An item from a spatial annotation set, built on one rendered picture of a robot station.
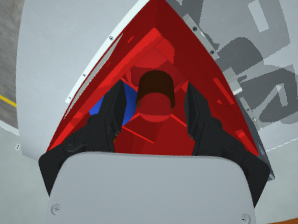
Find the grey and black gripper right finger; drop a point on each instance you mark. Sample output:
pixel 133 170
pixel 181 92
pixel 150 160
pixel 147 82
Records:
pixel 213 139

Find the grey crate with dividers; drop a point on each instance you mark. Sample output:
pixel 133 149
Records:
pixel 256 139

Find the blue bottle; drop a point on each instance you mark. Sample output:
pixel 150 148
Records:
pixel 131 95

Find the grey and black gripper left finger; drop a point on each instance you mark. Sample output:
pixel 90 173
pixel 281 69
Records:
pixel 96 136

